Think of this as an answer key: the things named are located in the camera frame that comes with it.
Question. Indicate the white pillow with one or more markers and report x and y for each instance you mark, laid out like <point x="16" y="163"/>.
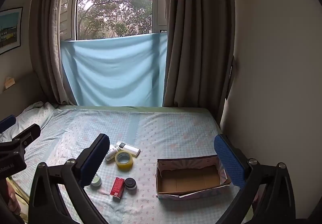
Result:
<point x="32" y="112"/>

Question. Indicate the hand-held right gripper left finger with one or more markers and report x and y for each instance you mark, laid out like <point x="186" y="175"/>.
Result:
<point x="92" y="163"/>

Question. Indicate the wall poster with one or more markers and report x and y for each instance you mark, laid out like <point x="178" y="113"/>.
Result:
<point x="10" y="30"/>

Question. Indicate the green mattress sheet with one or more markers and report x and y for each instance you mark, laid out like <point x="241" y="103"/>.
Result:
<point x="125" y="107"/>

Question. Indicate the checkered floral bed sheet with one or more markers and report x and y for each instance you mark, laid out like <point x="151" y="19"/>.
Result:
<point x="163" y="128"/>

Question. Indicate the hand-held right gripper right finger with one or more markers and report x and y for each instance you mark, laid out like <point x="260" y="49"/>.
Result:
<point x="229" y="161"/>

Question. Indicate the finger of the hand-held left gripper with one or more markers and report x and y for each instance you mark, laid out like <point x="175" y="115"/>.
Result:
<point x="29" y="136"/>
<point x="7" y="122"/>

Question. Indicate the patterned cardboard box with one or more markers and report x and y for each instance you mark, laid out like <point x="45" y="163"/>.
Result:
<point x="191" y="163"/>

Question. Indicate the beige headboard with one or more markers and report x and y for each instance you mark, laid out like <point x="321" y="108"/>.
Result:
<point x="25" y="88"/>

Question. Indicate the window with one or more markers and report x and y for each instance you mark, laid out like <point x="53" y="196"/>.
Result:
<point x="113" y="0"/>

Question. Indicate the yellow tape roll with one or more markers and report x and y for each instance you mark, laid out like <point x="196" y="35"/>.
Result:
<point x="123" y="165"/>

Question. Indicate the white remote control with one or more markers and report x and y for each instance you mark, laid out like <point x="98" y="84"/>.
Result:
<point x="129" y="149"/>

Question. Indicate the green and white jar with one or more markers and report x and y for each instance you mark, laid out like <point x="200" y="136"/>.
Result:
<point x="97" y="181"/>

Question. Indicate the white plastic bottle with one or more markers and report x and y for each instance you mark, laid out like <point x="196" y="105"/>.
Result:
<point x="110" y="154"/>

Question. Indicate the black round jar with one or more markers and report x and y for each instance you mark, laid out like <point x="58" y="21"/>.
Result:
<point x="130" y="183"/>

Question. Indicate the light blue hanging cloth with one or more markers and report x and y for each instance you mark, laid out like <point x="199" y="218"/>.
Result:
<point x="113" y="70"/>

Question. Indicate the red carton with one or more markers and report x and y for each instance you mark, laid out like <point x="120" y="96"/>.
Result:
<point x="117" y="187"/>

